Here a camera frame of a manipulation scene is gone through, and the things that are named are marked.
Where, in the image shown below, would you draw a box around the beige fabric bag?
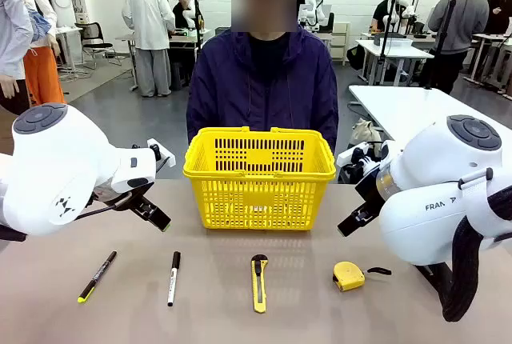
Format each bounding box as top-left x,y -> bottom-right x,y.
350,118 -> 383,145

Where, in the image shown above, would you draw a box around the mannequin white shirt orange trousers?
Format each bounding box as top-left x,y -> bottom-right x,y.
15,0 -> 67,107

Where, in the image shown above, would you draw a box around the black office chair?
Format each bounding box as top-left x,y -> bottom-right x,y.
74,22 -> 121,71

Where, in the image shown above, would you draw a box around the person in grey sweater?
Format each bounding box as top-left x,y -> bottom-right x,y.
426,0 -> 490,95

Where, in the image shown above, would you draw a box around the person in black sweater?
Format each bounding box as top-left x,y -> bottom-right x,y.
486,0 -> 512,37

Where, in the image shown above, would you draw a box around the large white table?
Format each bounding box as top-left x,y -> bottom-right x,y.
348,85 -> 512,149

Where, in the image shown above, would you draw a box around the white desk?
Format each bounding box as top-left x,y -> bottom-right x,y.
354,38 -> 435,85

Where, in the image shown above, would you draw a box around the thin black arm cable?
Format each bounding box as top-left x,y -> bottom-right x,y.
74,190 -> 135,221

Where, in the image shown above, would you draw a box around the yellow utility knife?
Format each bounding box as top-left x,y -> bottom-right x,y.
251,254 -> 269,314

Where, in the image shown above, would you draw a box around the black and white marker pen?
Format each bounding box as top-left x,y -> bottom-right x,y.
166,250 -> 182,307

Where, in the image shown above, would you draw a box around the black tripod stand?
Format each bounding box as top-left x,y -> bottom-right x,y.
424,0 -> 461,91
375,0 -> 401,85

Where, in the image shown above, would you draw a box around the person in white lab coat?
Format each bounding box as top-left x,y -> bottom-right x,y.
122,0 -> 176,98

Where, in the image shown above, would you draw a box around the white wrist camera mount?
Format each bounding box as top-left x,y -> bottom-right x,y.
337,142 -> 385,179
146,138 -> 176,169

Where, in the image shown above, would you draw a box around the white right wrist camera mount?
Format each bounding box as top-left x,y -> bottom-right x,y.
337,142 -> 385,179

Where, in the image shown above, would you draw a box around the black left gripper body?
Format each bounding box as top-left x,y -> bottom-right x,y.
126,190 -> 161,220

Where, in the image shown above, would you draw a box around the yellow plastic shopping basket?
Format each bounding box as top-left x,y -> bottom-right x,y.
182,126 -> 337,232

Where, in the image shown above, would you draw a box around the mannequin blue shirt brown trousers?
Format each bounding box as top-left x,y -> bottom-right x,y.
0,0 -> 35,153

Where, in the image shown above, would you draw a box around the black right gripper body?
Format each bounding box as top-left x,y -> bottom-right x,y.
354,167 -> 387,217

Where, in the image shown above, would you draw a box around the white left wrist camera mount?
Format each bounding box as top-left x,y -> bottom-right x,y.
146,138 -> 176,169

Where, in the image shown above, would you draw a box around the black braided cable sleeve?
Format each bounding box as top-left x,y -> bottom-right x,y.
415,190 -> 512,323

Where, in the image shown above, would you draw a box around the black highlighter pen yellow tip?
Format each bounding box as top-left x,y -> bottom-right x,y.
77,250 -> 118,304

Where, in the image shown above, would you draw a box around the person in navy jacket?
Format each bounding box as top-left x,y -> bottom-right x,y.
186,0 -> 339,157

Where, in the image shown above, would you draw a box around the yellow tape measure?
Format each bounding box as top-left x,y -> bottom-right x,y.
332,261 -> 392,292

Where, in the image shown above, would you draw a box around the seated person in black top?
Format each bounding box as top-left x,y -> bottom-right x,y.
371,0 -> 405,35

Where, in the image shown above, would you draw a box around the white drawer cabinet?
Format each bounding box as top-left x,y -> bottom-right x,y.
330,21 -> 352,66

